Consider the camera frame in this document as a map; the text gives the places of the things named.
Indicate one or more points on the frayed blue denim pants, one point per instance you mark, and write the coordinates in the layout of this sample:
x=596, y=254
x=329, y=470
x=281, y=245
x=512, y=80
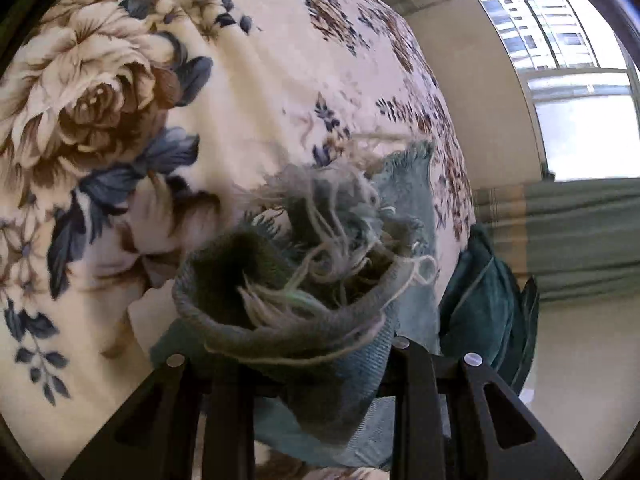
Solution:
x=320, y=280

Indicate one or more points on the floral printed blanket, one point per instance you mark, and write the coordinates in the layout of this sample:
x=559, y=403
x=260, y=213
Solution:
x=210, y=125

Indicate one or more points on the dark green cloth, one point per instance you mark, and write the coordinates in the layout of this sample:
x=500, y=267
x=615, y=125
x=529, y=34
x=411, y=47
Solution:
x=482, y=305

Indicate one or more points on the window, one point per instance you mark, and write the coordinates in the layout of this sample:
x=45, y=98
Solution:
x=570, y=65

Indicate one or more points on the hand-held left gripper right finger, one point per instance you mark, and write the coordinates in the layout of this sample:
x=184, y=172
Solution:
x=417, y=385

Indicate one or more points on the green curtain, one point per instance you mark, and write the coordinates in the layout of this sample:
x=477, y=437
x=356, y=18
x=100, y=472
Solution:
x=565, y=230

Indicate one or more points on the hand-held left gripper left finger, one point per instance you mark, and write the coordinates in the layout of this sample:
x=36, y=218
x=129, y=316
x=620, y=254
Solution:
x=227, y=400

